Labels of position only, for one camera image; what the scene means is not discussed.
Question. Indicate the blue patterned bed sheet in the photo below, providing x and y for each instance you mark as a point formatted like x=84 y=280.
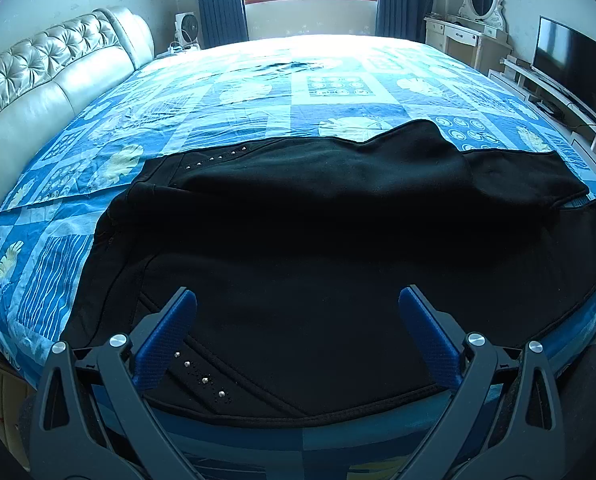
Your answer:
x=352 y=88

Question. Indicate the white vanity dresser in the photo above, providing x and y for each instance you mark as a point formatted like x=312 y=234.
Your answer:
x=467 y=43

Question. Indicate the cream tufted leather headboard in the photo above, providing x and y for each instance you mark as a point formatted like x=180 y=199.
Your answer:
x=50 y=77

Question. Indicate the left blue curtain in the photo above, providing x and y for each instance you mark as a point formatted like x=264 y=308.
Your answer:
x=223 y=22

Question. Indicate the white tv cabinet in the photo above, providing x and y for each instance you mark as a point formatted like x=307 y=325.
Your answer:
x=544 y=97

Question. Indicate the white box fan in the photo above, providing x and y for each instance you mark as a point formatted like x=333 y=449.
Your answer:
x=186 y=30

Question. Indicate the black pants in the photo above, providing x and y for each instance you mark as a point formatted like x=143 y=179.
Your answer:
x=297 y=250

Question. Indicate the black flat screen television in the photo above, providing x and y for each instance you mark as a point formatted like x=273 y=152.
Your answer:
x=568 y=58

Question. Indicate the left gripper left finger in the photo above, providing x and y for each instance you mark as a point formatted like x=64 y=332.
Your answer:
x=68 y=439

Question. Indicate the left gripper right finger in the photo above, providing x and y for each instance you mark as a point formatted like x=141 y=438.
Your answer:
x=526 y=439

